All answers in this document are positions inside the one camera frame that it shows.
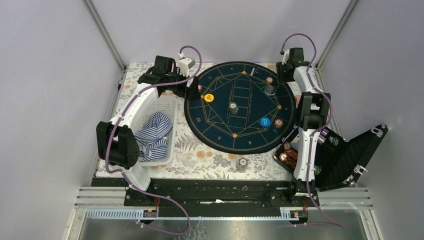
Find round dark poker mat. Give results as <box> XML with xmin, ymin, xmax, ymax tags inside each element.
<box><xmin>184</xmin><ymin>61</ymin><xmax>297</xmax><ymax>155</ymax></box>

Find grey chip stack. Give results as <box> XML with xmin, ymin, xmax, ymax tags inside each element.
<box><xmin>236</xmin><ymin>157</ymin><xmax>248</xmax><ymax>173</ymax></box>

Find red chip rows in case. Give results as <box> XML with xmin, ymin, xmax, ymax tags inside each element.
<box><xmin>279</xmin><ymin>141</ymin><xmax>298</xmax><ymax>171</ymax></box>

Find clear dealer button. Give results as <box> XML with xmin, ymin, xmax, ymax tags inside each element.
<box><xmin>264</xmin><ymin>85</ymin><xmax>277</xmax><ymax>96</ymax></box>

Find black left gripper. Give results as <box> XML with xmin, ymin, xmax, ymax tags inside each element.
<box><xmin>165</xmin><ymin>67</ymin><xmax>201</xmax><ymax>101</ymax></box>

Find blue small blind button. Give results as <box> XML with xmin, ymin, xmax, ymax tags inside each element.
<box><xmin>259</xmin><ymin>117</ymin><xmax>271</xmax><ymax>128</ymax></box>

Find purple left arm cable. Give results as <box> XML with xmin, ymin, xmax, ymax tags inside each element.
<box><xmin>104</xmin><ymin>45</ymin><xmax>203</xmax><ymax>206</ymax></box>

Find white plastic laundry basket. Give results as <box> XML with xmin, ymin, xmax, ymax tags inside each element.
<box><xmin>134</xmin><ymin>95</ymin><xmax>178</xmax><ymax>167</ymax></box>

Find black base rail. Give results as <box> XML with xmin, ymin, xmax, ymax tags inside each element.
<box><xmin>91</xmin><ymin>177</ymin><xmax>320</xmax><ymax>219</ymax></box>

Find red five chip stack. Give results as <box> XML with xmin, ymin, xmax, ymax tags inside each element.
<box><xmin>274</xmin><ymin>118</ymin><xmax>284</xmax><ymax>128</ymax></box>

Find black poker chip case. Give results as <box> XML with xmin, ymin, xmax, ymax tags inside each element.
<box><xmin>272</xmin><ymin>124</ymin><xmax>389</xmax><ymax>191</ymax></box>

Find blue white striped cloth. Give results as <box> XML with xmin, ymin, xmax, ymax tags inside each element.
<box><xmin>134</xmin><ymin>111</ymin><xmax>174</xmax><ymax>163</ymax></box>

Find yellow big blind button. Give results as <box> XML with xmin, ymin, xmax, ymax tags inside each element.
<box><xmin>203</xmin><ymin>93</ymin><xmax>215</xmax><ymax>103</ymax></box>

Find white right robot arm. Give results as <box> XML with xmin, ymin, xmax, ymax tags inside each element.
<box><xmin>276</xmin><ymin>47</ymin><xmax>331</xmax><ymax>206</ymax></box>

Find pink sponge block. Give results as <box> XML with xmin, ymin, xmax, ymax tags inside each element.
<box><xmin>295</xmin><ymin>95</ymin><xmax>301</xmax><ymax>104</ymax></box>

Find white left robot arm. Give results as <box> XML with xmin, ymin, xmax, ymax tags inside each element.
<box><xmin>96</xmin><ymin>53</ymin><xmax>200</xmax><ymax>206</ymax></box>

